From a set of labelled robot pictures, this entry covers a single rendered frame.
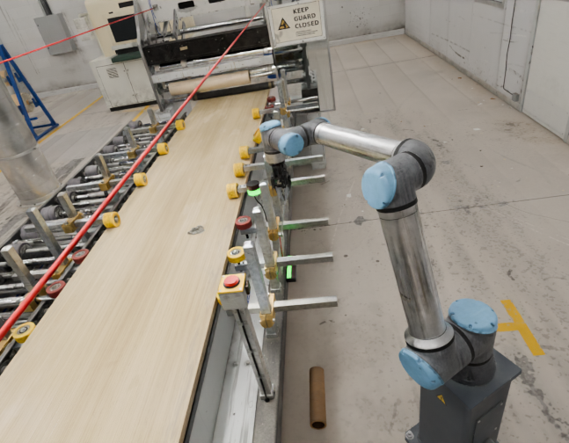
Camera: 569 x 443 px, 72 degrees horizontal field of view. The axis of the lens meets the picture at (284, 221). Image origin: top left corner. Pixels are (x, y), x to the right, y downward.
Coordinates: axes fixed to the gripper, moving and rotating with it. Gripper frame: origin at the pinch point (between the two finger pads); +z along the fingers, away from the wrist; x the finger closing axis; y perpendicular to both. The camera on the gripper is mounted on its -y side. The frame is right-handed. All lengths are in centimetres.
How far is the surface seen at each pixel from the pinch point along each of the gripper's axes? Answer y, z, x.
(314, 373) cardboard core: 28, 93, 2
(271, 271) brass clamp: 32.0, 16.5, -7.0
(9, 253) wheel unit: 32, -8, -115
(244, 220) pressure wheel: -1.1, 10.7, -21.3
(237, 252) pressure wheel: 24.0, 11.0, -21.4
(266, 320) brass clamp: 57, 19, -8
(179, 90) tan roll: -227, -3, -112
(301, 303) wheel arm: 50, 19, 5
